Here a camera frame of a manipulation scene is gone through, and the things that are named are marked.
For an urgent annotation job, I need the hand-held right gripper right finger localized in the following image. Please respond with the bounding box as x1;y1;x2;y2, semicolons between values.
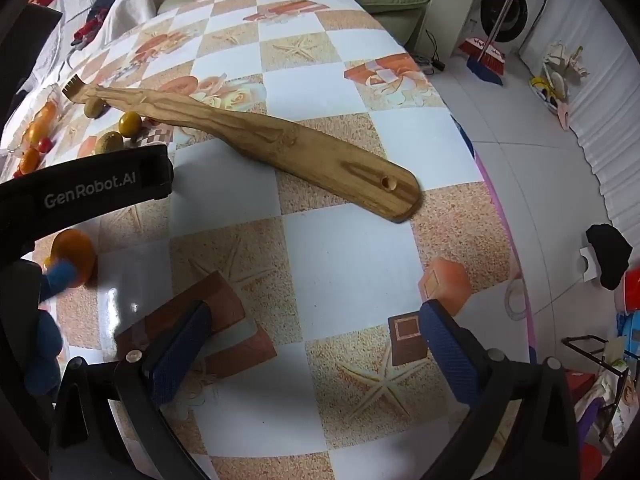
419;300;601;480

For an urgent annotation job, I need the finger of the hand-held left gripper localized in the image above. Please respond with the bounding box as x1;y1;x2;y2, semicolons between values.
0;309;64;441
0;256;83;311

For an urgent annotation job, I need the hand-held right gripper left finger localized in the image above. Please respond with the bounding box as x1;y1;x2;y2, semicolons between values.
47;300;213;480

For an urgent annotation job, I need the orange mandarin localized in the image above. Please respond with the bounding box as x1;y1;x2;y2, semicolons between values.
50;228;97;288

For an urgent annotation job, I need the clear plastic bowl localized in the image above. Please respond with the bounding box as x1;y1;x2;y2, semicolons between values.
0;84;72;177

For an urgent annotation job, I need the yellow cherry tomato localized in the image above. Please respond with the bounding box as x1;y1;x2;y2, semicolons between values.
118;111;143;137

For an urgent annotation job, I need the checkered printed tablecloth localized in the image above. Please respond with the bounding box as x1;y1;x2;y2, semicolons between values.
0;0;532;480

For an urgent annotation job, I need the blue plastic bin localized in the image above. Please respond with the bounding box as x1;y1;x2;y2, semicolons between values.
616;310;640;356

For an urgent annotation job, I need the black cloth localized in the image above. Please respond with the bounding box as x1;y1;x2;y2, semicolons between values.
585;223;635;291

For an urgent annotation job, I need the dark blue garment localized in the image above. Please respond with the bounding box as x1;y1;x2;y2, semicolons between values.
72;0;132;50

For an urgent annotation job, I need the red bucket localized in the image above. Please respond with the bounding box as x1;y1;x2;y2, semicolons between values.
617;267;640;313

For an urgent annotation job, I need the white cloth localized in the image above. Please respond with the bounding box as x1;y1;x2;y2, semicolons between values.
97;0;175;50

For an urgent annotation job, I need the green sofa cushion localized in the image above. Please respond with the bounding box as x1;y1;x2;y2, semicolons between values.
156;0;201;16
345;0;434;47

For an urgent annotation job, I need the wooden back scratcher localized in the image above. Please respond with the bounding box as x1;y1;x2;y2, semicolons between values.
62;74;422;224

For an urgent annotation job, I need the white quilted cover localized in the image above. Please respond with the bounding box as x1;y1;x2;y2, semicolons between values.
517;0;640;226

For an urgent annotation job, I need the red and blue broom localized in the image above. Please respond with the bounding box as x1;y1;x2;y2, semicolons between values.
459;0;526;86

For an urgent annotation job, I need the pile of toys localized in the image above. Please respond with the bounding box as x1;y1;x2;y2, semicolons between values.
529;41;590;112

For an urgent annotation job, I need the black wire rack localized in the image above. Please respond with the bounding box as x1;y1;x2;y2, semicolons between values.
561;334;640;447

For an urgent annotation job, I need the black charger with cable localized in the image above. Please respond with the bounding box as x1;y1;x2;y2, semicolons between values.
412;30;448;74

